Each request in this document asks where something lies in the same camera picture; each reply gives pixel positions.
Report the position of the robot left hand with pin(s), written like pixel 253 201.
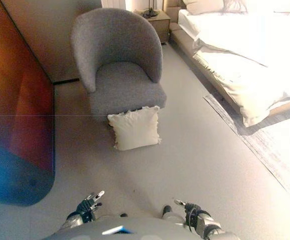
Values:
pixel 88 203

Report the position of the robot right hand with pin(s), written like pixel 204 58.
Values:
pixel 191 208

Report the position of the white fringed cushion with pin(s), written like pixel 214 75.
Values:
pixel 134 130

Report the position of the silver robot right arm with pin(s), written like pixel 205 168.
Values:
pixel 208 222

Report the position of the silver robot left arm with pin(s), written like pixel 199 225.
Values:
pixel 72 220

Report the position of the cream sofa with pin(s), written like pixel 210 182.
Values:
pixel 247 75

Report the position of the silver robot torso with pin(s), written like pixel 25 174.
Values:
pixel 144 230

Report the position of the grey patterned rug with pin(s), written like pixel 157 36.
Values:
pixel 272 150

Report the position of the dark glossy cabinet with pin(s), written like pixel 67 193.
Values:
pixel 14 112

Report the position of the grey fabric armchair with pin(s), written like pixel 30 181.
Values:
pixel 119 50

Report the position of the beige wooden nightstand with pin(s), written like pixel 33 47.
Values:
pixel 159 25

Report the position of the white curtain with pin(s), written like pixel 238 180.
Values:
pixel 112 3

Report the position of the white bed pillow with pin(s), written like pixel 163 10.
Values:
pixel 202 6

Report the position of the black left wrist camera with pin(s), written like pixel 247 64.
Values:
pixel 90 217

